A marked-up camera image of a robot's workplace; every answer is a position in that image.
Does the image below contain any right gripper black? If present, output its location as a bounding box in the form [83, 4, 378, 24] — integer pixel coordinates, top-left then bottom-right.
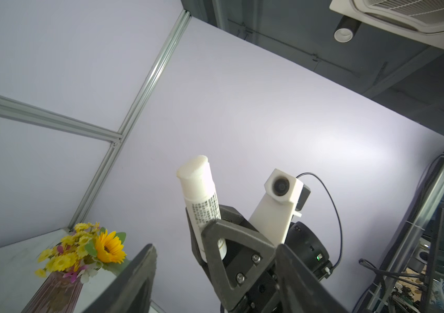
[188, 206, 283, 312]

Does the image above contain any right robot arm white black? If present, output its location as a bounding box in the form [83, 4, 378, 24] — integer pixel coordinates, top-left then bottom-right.
[188, 206, 343, 312]

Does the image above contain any ceiling air conditioner vent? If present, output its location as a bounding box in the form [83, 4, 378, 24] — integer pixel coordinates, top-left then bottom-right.
[330, 0, 444, 50]

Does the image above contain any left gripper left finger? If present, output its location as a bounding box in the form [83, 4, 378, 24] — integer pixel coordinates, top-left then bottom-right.
[85, 244, 157, 313]

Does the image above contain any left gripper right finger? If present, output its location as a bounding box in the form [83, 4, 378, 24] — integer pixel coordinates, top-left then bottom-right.
[275, 245, 347, 313]

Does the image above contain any white glue stick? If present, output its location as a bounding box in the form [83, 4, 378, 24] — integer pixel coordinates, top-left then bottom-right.
[176, 155, 221, 262]

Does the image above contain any dark purple vase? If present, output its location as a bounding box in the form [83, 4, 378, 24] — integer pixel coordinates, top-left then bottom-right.
[21, 272, 83, 313]

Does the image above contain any sunflower bouquet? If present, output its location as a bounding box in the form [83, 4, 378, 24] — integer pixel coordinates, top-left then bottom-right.
[35, 222, 128, 284]

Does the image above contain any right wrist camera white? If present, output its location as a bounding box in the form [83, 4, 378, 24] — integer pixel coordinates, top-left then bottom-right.
[249, 169, 311, 246]

